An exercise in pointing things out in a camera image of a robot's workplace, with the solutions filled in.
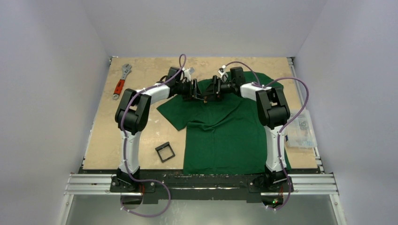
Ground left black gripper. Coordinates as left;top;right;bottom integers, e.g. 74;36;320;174
175;79;204;101

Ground green t-shirt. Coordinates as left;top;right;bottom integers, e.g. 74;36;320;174
156;71;292;175

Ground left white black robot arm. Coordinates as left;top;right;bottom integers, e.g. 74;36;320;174
111;67;201;192

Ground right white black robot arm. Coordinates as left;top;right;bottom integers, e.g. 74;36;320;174
204;65;292;191

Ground clear plastic parts box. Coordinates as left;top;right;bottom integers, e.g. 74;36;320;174
285;109;317;148

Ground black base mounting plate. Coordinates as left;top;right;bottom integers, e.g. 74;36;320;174
110;169;294;207

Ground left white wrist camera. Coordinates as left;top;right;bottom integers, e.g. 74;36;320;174
183;67;195;81

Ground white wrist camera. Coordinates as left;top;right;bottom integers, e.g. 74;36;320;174
218;65;228;82
183;67;195;81

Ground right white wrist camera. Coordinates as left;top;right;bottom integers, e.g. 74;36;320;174
218;65;228;82

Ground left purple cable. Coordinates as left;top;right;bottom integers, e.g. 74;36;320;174
119;54;187;218

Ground purple cable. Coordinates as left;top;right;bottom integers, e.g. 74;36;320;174
223;61;311;212
119;54;187;218

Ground black square frame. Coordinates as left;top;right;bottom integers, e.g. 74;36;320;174
155;142;176;163

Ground red handled adjustable wrench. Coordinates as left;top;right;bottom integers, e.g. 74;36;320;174
112;63;132;100

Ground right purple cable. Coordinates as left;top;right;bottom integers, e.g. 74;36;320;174
223;61;311;212

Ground aluminium rail frame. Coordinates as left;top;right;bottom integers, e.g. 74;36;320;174
63;57;339;196

